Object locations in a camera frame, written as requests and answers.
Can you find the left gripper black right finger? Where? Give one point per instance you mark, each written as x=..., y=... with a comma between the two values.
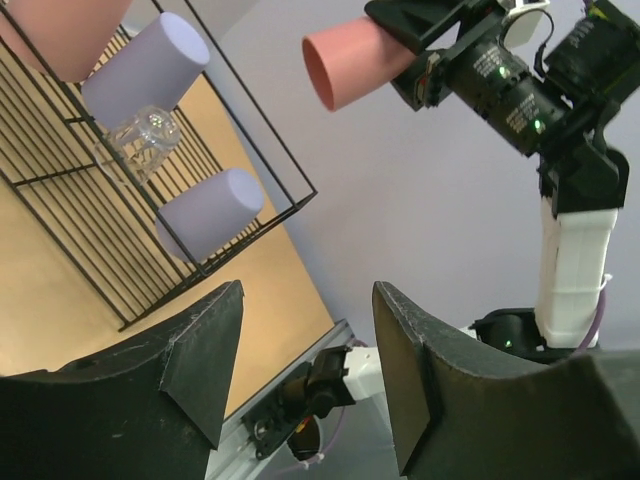
x=461, y=409

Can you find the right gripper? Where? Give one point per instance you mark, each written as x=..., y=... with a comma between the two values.
x=556, y=107

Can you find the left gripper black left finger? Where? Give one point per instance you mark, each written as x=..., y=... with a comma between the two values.
x=149, y=407

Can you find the red plastic cup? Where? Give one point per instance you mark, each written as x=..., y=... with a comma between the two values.
x=348, y=61

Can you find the small lavender plastic cup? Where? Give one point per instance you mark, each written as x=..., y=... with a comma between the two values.
x=197, y=223

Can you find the black wire dish rack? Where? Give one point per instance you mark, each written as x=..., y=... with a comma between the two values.
x=107, y=230

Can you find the clear plastic cup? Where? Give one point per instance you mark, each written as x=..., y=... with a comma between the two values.
x=133, y=151

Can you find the large lavender plastic cup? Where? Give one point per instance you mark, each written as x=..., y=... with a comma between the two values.
x=156, y=68

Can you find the salmon pink plastic cup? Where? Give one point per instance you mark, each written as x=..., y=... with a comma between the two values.
x=68, y=36

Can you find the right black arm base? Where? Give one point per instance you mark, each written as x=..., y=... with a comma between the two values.
x=311, y=389

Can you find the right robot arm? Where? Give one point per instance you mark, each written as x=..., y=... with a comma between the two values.
x=581, y=198

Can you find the aluminium mounting rail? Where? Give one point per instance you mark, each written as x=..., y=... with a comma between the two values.
x=352, y=442

